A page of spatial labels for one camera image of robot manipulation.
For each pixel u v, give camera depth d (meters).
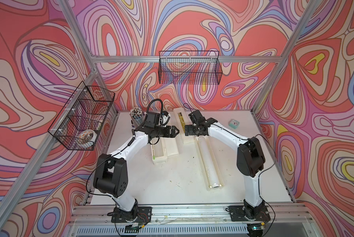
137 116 0.94
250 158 0.52
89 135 0.73
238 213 0.73
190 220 0.73
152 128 0.69
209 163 0.85
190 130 0.86
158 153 0.89
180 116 1.13
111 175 0.45
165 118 0.78
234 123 1.11
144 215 0.73
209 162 0.86
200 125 0.70
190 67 0.96
